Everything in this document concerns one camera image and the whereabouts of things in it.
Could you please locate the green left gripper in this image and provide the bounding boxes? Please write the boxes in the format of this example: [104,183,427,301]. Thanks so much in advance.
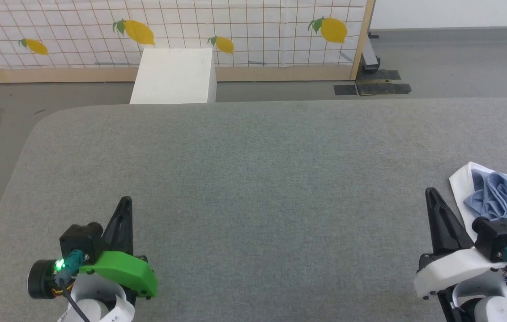
[78,195,159,300]

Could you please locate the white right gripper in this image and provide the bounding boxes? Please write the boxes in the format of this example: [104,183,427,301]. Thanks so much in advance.
[414,187,507,300]

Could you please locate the long black floor mat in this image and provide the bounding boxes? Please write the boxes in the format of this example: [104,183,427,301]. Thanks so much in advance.
[356,83,412,96]

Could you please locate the white box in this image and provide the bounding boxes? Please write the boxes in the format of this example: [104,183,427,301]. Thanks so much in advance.
[129,47,217,105]

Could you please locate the black mat under partition foot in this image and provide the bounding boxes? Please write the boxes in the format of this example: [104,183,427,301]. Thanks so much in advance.
[356,69,402,82]

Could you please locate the metal partition foot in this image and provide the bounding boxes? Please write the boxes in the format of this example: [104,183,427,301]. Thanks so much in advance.
[361,32,382,75]

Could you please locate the lemon print partition panel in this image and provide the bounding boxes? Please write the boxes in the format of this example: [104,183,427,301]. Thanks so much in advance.
[0,0,376,84]

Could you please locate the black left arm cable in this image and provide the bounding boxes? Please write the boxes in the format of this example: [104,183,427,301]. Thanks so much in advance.
[55,250,92,322]

